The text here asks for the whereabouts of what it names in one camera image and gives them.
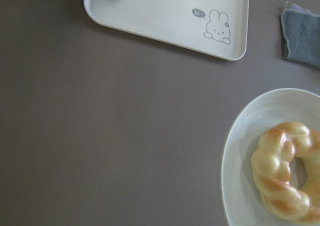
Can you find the white oval plate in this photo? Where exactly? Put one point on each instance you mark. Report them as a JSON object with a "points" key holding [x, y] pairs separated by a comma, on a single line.
{"points": [[241, 199]]}

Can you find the cream rabbit tray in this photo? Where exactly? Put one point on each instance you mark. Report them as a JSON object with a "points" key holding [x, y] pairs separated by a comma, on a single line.
{"points": [[214, 27]]}

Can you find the grey folded cloth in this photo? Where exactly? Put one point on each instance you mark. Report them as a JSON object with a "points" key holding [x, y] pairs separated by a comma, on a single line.
{"points": [[301, 33]]}

